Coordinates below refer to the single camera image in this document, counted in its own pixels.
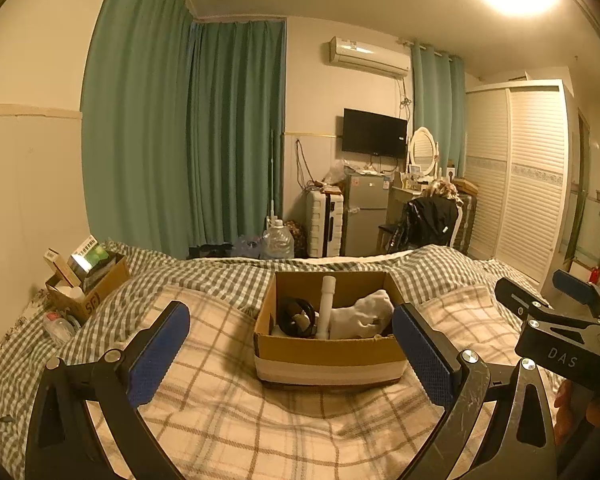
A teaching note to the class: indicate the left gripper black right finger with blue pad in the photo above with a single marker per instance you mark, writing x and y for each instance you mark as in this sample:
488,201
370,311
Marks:
519,441

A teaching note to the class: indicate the white plastic pipe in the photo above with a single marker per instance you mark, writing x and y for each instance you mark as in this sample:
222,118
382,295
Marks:
325,310

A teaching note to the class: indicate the white oval vanity mirror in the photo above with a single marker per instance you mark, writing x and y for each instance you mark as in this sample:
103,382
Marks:
422,153

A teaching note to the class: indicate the side cardboard box with items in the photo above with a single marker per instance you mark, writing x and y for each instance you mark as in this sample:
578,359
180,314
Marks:
80,283

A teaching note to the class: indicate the white air conditioner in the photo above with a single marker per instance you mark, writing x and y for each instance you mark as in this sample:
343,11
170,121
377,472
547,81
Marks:
364,56

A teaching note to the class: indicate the black pouch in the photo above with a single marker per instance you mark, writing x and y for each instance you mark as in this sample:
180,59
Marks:
297,318

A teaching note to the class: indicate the red fire extinguisher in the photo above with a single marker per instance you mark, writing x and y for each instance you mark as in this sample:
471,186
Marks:
594,277

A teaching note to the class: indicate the silver mini fridge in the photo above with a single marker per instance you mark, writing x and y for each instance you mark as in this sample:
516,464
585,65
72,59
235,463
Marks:
365,209

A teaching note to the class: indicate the black jacket on chair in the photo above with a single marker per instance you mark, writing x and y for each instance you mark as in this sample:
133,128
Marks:
425,221

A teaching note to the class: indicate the black wall television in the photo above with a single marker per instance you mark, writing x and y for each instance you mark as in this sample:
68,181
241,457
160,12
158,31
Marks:
373,134

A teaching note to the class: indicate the brown cardboard box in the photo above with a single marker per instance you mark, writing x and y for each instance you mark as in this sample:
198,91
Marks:
310,362

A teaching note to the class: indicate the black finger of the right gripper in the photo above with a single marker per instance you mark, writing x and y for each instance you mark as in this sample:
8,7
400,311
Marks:
524,305

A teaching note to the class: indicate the white suitcase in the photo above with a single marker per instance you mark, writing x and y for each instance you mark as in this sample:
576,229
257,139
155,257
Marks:
324,219

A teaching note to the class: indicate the narrow green curtain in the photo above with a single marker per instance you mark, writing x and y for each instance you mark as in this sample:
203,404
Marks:
440,102

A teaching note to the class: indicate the white sliding wardrobe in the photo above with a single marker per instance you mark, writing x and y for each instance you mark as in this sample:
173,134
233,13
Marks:
518,155

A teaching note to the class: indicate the small clear plastic bottle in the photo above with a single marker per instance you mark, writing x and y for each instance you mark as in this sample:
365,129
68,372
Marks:
60,330

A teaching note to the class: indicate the beige plaid blanket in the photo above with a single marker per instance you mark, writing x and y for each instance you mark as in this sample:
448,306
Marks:
216,420

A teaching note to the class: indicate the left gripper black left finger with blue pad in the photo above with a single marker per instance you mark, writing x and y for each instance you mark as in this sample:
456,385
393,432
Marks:
62,440

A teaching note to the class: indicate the large clear water bottle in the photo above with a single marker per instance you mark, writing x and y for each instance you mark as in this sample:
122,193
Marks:
277,241

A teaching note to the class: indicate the large green curtain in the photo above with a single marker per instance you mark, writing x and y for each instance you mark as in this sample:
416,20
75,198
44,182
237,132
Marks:
182,126

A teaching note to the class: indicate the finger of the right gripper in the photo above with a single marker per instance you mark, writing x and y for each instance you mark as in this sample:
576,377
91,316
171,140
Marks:
585,293

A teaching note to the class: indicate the white fluffy cloth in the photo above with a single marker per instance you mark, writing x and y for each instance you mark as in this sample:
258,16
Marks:
367,318

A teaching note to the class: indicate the green checked blanket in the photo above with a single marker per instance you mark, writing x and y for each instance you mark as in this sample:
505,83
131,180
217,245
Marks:
455,294

